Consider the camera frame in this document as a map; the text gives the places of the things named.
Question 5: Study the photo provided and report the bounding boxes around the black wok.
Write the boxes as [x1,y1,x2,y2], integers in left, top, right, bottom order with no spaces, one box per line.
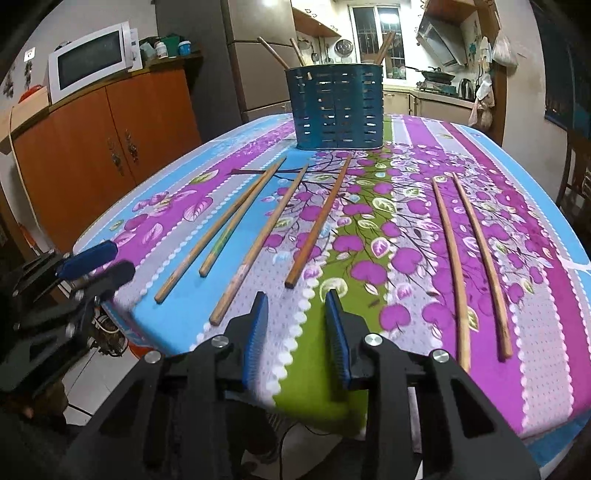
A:
[416,66,456,82]

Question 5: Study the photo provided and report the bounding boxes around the white plastic bag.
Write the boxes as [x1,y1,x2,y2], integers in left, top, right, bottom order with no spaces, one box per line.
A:
[492,33,519,66]

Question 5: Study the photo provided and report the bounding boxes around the beige cord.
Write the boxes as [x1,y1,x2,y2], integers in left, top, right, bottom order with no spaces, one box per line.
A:
[6,102,25,156]

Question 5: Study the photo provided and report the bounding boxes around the small wall cabinet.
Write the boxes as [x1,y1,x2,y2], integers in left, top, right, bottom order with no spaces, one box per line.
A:
[292,7,343,38]

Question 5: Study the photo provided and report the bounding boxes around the wooden chair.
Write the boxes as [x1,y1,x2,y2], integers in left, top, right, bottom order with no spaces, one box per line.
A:
[555,128,591,223]

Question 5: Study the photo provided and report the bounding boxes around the kitchen window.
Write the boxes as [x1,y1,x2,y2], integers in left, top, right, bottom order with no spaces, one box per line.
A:
[350,4,402,64]

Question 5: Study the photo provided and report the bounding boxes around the steel range hood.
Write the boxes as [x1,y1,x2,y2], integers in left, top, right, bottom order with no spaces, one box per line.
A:
[414,11,468,69]

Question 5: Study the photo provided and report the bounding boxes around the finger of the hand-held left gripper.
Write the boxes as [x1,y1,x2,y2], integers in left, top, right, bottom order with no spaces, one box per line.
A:
[10,240,119,298]
[0,261,136,393]

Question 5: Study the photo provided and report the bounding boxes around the wall cabinet over hood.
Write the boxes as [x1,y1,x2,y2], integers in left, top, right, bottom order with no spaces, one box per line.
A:
[422,0,502,43]

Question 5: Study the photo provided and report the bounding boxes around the gas stove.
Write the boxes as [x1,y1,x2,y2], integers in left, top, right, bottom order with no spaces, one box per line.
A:
[417,80,459,94]

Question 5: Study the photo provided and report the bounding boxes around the grey refrigerator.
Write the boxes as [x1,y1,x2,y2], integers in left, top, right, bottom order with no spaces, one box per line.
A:
[156,0,297,126]

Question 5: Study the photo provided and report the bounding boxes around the hanging cloth bags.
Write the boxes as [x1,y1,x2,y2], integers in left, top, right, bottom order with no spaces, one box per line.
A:
[468,74,496,128]

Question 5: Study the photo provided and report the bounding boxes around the cream kitchen base cabinets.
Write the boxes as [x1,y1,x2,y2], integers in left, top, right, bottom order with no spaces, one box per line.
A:
[382,88,476,126]

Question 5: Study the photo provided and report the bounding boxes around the floor cables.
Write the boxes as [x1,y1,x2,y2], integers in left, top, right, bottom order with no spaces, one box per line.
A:
[90,295,132,358]

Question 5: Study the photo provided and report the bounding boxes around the white microwave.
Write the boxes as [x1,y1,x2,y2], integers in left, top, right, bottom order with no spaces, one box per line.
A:
[48,21,143,105]

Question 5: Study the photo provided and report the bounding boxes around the blue perforated utensil holder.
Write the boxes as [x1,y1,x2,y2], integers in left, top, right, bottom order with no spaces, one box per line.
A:
[285,64,385,151]

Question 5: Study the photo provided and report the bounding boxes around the beige box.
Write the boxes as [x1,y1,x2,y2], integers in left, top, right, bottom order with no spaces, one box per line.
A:
[9,87,50,132]

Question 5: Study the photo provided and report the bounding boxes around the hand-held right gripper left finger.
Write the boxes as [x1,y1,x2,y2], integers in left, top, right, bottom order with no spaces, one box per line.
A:
[60,292,269,480]

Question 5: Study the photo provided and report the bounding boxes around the floral wall sticker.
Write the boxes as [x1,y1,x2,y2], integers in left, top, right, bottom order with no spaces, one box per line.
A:
[464,23,483,70]

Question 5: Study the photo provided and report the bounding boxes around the wooden chopstick green print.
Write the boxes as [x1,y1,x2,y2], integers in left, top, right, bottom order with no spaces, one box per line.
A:
[198,185,266,278]

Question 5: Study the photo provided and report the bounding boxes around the orange wooden cabinet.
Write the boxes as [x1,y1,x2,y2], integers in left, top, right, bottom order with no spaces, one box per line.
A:
[10,52,205,254]

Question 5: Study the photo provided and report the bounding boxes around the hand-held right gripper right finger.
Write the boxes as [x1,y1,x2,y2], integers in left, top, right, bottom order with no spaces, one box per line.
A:
[325,288,541,480]

